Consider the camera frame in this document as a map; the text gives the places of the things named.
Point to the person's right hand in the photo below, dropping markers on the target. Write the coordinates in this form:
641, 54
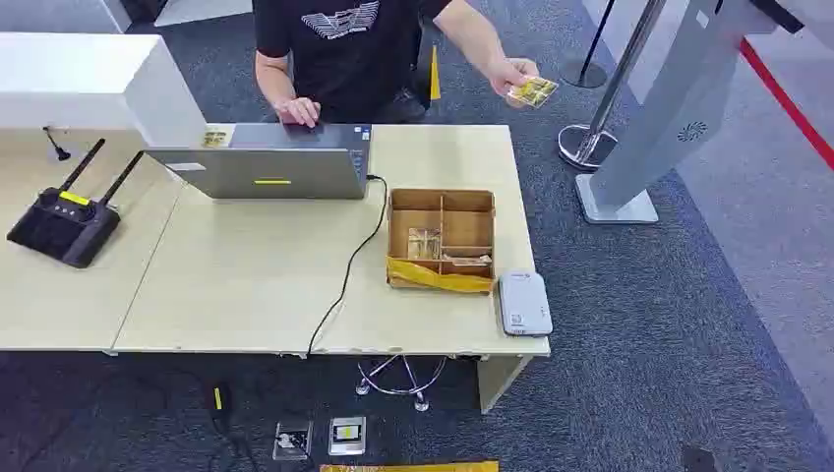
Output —
300, 111

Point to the floor socket with yellow label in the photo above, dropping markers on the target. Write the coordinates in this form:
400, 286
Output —
347, 435

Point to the black remote controller with antennas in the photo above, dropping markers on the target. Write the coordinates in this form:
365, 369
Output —
65, 228

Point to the yellow chair part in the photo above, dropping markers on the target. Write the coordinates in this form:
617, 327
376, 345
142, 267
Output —
435, 78

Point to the wooden box with dividers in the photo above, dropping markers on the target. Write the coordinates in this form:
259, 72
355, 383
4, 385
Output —
466, 225

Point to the chrome stool base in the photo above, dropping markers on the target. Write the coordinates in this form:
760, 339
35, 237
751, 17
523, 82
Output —
399, 389

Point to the red floor tape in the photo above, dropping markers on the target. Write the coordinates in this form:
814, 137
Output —
785, 101

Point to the grey laptop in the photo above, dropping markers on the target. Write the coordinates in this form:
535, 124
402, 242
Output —
274, 171

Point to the chrome stanchion post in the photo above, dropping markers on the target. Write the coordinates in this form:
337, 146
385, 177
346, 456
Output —
583, 146

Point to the small black desk microphone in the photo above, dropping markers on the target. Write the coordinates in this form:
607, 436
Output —
60, 154

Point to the white card reader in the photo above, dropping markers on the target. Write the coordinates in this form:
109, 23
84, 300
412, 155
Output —
524, 303

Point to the gold printed card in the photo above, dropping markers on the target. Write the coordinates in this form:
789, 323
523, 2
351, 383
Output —
214, 139
535, 92

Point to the desk leg panel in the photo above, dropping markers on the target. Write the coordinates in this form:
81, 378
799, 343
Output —
498, 381

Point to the stack of gold cards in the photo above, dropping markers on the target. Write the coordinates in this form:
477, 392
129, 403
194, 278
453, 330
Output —
423, 244
469, 260

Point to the person's left hand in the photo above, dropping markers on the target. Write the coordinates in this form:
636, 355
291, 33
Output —
509, 73

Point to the person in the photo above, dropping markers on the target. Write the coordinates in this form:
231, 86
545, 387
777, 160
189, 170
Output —
339, 65

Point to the white desk partition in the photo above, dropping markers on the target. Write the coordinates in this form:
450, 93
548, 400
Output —
78, 78

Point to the black stanchion post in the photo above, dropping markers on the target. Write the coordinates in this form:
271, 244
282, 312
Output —
585, 73

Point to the silver kiosk stand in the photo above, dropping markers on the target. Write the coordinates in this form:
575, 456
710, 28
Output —
658, 117

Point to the open floor socket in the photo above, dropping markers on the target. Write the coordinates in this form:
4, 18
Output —
292, 441

